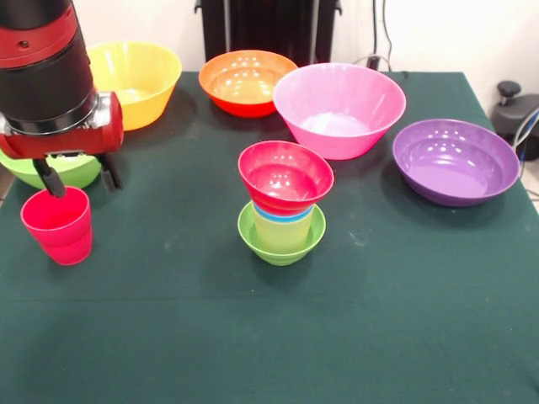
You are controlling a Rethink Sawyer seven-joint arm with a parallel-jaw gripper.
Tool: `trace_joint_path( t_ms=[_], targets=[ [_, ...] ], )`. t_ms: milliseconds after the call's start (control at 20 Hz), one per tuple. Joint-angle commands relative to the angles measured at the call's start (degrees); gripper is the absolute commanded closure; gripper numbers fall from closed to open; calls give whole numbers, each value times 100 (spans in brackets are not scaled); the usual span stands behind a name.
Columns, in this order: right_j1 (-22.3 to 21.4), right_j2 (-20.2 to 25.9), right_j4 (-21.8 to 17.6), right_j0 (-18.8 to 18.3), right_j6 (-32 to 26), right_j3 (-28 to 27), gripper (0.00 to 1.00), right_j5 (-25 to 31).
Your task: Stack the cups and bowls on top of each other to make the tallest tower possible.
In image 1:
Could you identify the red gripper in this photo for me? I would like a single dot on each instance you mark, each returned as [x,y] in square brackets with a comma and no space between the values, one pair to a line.
[63,141]

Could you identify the large green bowl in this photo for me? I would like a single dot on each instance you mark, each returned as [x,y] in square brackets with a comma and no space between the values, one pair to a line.
[80,170]

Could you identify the small red bowl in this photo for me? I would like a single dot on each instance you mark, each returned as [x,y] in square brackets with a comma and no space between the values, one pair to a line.
[286,172]

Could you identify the blue cup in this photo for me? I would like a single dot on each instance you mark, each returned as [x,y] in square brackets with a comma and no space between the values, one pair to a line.
[286,218]

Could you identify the yellow cup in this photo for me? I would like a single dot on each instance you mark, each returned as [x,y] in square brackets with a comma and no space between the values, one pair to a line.
[282,235]

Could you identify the small green bowl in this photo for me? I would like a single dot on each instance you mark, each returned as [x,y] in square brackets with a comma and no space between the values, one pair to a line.
[282,257]

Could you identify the large yellow bowl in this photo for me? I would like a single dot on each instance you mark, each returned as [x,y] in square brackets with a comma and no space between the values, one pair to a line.
[139,76]

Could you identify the orange bowl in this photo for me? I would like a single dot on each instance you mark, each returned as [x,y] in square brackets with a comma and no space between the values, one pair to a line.
[244,84]

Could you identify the dark green tablecloth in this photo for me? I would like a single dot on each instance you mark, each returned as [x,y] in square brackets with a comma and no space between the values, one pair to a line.
[210,336]

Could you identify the large pink bowl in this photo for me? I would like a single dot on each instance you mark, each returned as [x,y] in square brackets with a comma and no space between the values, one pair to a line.
[337,109]

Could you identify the purple bowl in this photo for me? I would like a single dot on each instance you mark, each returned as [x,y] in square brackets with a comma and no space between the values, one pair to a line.
[455,164]

